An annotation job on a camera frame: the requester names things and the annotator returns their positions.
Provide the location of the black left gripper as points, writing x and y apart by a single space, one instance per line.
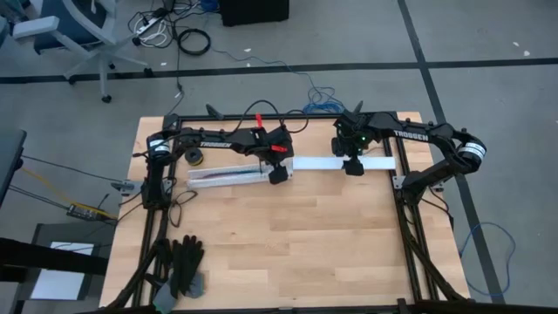
272 148

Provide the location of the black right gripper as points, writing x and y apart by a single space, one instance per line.
355 135

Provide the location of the white raceway cover strip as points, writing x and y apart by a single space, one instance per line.
318 163

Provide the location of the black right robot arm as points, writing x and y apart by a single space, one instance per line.
436 131

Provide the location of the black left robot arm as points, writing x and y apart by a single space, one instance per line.
213 138

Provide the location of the black work glove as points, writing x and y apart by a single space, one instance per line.
187 261
165 296

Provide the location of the black computer case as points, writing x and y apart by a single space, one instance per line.
253 11

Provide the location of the white power strip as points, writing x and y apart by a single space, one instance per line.
148 25

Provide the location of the small black electronics box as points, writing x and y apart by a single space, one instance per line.
80 212

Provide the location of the grey cabinet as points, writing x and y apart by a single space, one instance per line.
43 231

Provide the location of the white paper sheet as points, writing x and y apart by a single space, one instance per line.
61 283

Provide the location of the black flat crossbar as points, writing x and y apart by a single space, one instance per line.
43 257

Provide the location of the grey office chair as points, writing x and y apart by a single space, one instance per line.
70 22

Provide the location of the black side desk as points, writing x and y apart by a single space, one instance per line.
11 161

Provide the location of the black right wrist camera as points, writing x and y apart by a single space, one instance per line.
338 147

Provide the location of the black aluminium frame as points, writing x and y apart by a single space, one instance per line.
322 115

